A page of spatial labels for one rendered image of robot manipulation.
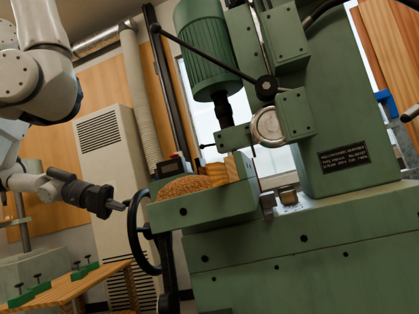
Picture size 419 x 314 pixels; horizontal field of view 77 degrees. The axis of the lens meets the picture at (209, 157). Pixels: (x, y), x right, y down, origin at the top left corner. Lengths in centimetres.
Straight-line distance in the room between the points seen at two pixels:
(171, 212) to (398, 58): 201
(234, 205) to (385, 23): 205
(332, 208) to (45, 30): 63
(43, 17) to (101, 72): 248
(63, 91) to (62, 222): 276
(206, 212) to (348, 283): 35
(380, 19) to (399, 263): 192
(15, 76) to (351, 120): 71
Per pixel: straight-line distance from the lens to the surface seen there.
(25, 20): 53
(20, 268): 273
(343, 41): 84
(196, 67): 87
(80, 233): 308
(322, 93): 78
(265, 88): 72
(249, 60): 85
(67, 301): 174
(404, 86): 223
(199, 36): 90
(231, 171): 49
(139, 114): 241
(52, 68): 48
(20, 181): 116
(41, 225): 342
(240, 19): 91
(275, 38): 74
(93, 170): 251
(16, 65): 47
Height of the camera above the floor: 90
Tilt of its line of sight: 7 degrees up
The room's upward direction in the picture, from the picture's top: 14 degrees counter-clockwise
